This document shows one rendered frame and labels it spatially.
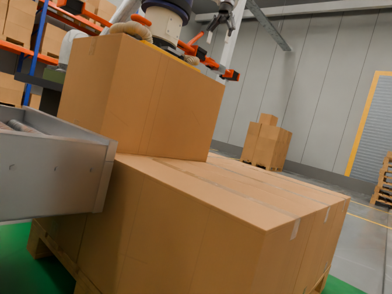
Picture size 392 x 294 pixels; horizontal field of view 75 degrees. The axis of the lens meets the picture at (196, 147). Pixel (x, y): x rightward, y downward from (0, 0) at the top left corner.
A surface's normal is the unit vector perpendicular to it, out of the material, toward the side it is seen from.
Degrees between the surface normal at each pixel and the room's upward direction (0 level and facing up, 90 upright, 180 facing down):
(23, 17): 90
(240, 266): 90
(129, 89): 90
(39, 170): 90
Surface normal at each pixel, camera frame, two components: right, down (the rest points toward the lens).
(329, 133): -0.60, -0.10
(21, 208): 0.75, 0.24
